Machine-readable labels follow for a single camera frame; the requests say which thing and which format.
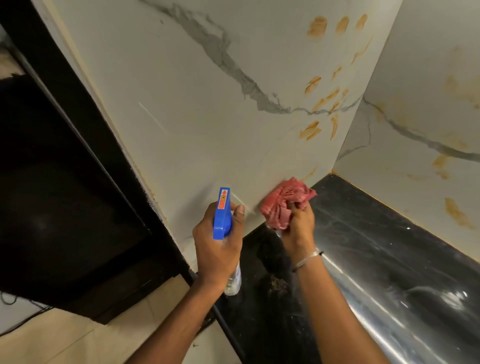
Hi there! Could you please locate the person's left hand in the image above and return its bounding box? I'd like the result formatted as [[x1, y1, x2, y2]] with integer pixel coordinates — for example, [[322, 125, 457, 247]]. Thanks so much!
[[192, 201, 246, 288]]

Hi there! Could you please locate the person's right hand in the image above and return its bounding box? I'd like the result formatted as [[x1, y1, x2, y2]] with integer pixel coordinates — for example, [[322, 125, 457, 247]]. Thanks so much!
[[280, 200, 317, 263]]

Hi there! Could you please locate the pink checked cleaning cloth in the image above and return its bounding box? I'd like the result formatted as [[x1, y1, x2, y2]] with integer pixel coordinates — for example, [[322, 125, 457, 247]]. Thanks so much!
[[259, 176, 318, 232]]

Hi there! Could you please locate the clear spray bottle blue nozzle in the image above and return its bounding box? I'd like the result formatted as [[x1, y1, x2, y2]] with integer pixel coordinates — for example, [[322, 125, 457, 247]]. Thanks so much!
[[212, 187, 242, 297]]

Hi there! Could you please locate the person's right forearm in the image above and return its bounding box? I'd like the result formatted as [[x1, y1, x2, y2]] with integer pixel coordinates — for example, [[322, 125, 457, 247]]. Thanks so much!
[[294, 254, 391, 364]]

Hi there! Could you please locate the person's left forearm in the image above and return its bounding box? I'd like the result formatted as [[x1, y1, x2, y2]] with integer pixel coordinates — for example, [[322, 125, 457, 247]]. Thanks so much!
[[125, 279, 230, 364]]

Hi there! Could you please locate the silver bangle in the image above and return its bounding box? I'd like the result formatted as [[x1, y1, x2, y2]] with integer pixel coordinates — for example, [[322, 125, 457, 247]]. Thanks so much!
[[291, 250, 325, 274]]

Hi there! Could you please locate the black refrigerator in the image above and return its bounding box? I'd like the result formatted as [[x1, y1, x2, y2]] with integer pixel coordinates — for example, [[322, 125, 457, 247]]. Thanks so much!
[[0, 26, 181, 326]]

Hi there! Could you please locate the black door frame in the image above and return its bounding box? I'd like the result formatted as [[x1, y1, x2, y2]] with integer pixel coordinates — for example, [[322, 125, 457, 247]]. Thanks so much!
[[0, 0, 196, 286]]

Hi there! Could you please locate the black floor cable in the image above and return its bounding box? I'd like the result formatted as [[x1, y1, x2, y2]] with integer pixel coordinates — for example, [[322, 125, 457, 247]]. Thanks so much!
[[0, 292, 53, 337]]

